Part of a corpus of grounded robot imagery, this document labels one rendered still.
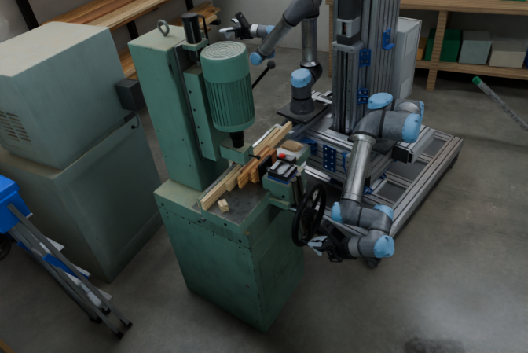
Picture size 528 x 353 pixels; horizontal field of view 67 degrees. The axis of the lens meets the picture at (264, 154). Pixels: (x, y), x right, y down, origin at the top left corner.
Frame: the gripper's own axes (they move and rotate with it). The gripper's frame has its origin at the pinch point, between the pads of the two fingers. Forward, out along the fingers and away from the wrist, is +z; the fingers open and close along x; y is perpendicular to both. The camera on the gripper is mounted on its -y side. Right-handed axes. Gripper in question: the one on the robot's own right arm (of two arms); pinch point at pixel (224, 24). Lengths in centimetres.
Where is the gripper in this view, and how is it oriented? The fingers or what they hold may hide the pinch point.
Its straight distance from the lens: 260.0
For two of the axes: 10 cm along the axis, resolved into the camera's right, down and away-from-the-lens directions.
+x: 4.4, -6.8, 5.9
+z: -8.8, -2.1, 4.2
